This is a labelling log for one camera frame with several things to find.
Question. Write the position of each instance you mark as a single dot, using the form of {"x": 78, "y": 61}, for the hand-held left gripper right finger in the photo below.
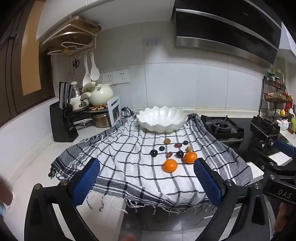
{"x": 207, "y": 183}

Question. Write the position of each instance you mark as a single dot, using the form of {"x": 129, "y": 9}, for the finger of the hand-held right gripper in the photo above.
{"x": 285, "y": 147}
{"x": 260, "y": 160}

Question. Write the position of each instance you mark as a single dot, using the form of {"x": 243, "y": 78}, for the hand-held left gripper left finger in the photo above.
{"x": 85, "y": 182}

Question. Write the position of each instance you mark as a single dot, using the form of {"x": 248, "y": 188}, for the orange tangerine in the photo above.
{"x": 170, "y": 165}
{"x": 190, "y": 157}

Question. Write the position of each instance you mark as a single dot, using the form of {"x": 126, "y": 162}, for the green grape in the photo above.
{"x": 189, "y": 148}

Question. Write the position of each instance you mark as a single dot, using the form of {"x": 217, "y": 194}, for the dark purple plum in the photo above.
{"x": 180, "y": 153}
{"x": 154, "y": 153}

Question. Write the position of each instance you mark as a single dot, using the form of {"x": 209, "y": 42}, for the white scalloped bowl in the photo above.
{"x": 161, "y": 120}

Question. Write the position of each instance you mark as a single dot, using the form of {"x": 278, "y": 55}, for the person's right hand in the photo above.
{"x": 281, "y": 215}

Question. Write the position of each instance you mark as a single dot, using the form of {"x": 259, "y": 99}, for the gas stove burner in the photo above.
{"x": 247, "y": 143}

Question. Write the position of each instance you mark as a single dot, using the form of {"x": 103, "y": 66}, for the white plastic container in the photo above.
{"x": 283, "y": 125}

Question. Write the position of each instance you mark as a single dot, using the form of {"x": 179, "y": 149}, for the green plastic bottle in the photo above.
{"x": 293, "y": 124}

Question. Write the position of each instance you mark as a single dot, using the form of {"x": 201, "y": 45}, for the black burner grate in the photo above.
{"x": 219, "y": 125}
{"x": 263, "y": 124}

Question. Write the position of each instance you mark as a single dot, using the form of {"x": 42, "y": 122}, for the black white checkered cloth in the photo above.
{"x": 129, "y": 166}

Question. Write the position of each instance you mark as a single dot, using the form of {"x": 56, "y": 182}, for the yellow-brown grape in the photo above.
{"x": 167, "y": 140}

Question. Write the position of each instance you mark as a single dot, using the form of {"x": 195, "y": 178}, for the black knife block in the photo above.
{"x": 61, "y": 125}

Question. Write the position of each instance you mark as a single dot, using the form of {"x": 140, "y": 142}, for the stainless steel pot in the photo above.
{"x": 101, "y": 120}

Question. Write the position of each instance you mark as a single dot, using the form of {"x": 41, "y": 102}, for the group of seasoning bottles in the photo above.
{"x": 277, "y": 81}

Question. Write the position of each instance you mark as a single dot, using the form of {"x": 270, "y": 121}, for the wooden trivet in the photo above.
{"x": 98, "y": 107}

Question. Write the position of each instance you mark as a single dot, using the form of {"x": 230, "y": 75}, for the white pot rack panel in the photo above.
{"x": 115, "y": 104}

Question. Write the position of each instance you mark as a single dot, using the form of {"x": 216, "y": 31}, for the cream ceramic pot with lid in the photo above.
{"x": 101, "y": 93}

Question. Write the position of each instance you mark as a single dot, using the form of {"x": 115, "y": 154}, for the steel stockpot with lid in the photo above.
{"x": 76, "y": 90}

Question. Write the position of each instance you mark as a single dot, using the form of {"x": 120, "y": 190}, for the white power outlet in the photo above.
{"x": 108, "y": 78}
{"x": 122, "y": 76}
{"x": 99, "y": 81}

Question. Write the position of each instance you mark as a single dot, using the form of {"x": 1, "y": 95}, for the white plastic spatula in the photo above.
{"x": 94, "y": 69}
{"x": 86, "y": 76}

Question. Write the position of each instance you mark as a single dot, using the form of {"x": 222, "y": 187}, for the black kitchen scissors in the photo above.
{"x": 75, "y": 63}

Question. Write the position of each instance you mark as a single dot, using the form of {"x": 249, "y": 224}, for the black range hood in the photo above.
{"x": 222, "y": 30}

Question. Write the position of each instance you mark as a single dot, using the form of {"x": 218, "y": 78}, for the round wooden board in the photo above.
{"x": 74, "y": 38}

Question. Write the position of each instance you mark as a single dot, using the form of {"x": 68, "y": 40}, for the wooden cutting board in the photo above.
{"x": 85, "y": 24}

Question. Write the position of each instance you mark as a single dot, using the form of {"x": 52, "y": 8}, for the white upper cabinet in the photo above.
{"x": 104, "y": 11}

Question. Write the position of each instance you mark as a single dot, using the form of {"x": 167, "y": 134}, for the brown window frame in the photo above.
{"x": 13, "y": 69}

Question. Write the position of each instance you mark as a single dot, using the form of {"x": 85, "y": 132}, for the grey wall socket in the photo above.
{"x": 151, "y": 42}

